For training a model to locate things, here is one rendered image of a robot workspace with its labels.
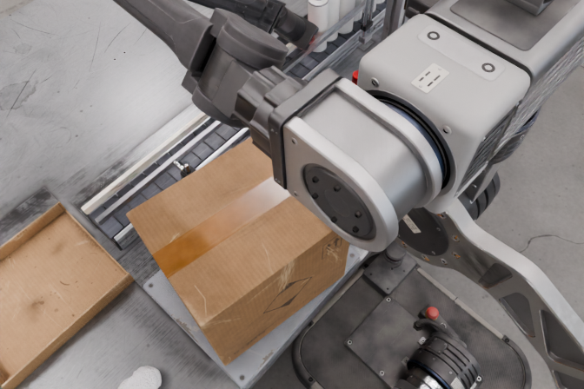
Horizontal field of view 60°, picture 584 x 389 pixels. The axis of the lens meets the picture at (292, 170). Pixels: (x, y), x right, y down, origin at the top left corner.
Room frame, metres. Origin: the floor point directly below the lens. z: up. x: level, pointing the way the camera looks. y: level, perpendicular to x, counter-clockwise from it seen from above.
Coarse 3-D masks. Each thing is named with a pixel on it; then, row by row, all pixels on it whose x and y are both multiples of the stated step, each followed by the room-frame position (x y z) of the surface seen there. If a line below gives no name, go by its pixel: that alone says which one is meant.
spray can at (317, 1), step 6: (312, 0) 1.02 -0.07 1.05; (318, 0) 1.02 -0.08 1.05; (324, 0) 1.02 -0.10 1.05; (312, 6) 1.01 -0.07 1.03; (318, 6) 1.01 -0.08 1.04; (324, 6) 1.01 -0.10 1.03; (312, 12) 1.01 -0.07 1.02; (318, 12) 1.01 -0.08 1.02; (324, 12) 1.01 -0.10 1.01; (312, 18) 1.01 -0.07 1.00; (318, 18) 1.01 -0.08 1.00; (324, 18) 1.01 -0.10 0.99; (318, 24) 1.01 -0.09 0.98; (324, 24) 1.01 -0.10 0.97; (318, 30) 1.01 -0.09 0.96; (324, 30) 1.01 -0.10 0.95; (318, 36) 1.01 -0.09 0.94; (324, 42) 1.01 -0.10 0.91; (318, 48) 1.01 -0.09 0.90; (324, 48) 1.01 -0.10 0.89
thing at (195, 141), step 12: (336, 24) 1.02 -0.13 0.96; (324, 36) 0.98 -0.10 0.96; (312, 48) 0.95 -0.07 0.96; (300, 60) 0.91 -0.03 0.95; (204, 132) 0.69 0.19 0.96; (192, 144) 0.66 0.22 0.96; (180, 156) 0.63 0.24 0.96; (156, 168) 0.60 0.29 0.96; (168, 168) 0.61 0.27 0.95; (144, 180) 0.57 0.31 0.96; (132, 192) 0.55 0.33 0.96; (120, 204) 0.52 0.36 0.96; (108, 216) 0.49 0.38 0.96
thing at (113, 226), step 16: (352, 32) 1.08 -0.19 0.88; (336, 48) 1.02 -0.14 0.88; (304, 64) 0.97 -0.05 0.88; (224, 128) 0.77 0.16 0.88; (208, 144) 0.72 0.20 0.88; (160, 160) 0.68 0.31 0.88; (192, 160) 0.68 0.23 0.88; (144, 176) 0.64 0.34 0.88; (160, 176) 0.63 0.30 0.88; (176, 176) 0.63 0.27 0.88; (144, 192) 0.59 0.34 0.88; (160, 192) 0.59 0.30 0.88; (128, 208) 0.55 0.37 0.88; (96, 224) 0.52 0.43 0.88; (112, 224) 0.52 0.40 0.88; (128, 224) 0.52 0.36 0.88
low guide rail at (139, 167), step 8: (192, 120) 0.77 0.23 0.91; (200, 120) 0.77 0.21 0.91; (184, 128) 0.75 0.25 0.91; (192, 128) 0.75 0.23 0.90; (176, 136) 0.72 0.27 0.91; (168, 144) 0.70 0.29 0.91; (152, 152) 0.68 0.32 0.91; (160, 152) 0.68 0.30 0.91; (144, 160) 0.66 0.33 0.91; (152, 160) 0.67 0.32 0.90; (136, 168) 0.64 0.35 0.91; (120, 176) 0.62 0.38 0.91; (128, 176) 0.62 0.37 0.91; (112, 184) 0.60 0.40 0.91; (120, 184) 0.60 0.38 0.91; (104, 192) 0.58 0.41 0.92; (112, 192) 0.58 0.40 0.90; (96, 200) 0.56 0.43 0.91; (104, 200) 0.57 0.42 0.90; (88, 208) 0.54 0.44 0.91
